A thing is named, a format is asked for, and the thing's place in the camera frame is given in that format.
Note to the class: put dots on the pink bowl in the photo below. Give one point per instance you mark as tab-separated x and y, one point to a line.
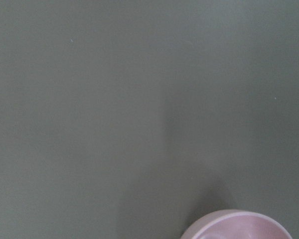
236	224

